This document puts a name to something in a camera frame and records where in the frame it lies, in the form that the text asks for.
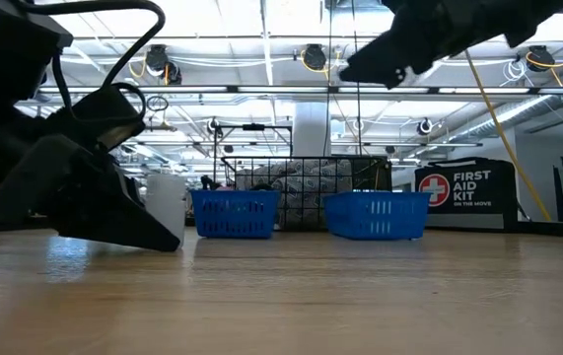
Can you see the silver ventilation duct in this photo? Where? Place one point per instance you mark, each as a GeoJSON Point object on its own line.
{"type": "Point", "coordinates": [508, 116]}

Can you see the black first aid kit bag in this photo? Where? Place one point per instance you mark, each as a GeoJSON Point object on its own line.
{"type": "Point", "coordinates": [468, 190]}

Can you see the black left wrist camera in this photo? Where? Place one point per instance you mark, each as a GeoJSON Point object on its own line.
{"type": "Point", "coordinates": [108, 113]}

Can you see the white plastic pill bottle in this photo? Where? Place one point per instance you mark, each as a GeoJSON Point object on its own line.
{"type": "Point", "coordinates": [167, 207]}

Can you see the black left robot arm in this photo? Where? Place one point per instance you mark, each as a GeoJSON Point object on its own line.
{"type": "Point", "coordinates": [5, 44]}

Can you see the white building column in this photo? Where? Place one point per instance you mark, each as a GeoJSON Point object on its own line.
{"type": "Point", "coordinates": [310, 130]}

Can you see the black distant gantry frame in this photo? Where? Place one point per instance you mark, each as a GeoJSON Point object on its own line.
{"type": "Point", "coordinates": [254, 127]}

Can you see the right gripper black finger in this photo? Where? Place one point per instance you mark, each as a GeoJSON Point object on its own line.
{"type": "Point", "coordinates": [389, 54]}

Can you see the blue plastic basket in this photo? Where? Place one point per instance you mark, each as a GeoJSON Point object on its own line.
{"type": "Point", "coordinates": [377, 214]}
{"type": "Point", "coordinates": [234, 214]}

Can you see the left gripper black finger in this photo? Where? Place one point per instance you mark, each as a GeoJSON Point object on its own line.
{"type": "Point", "coordinates": [123, 217]}

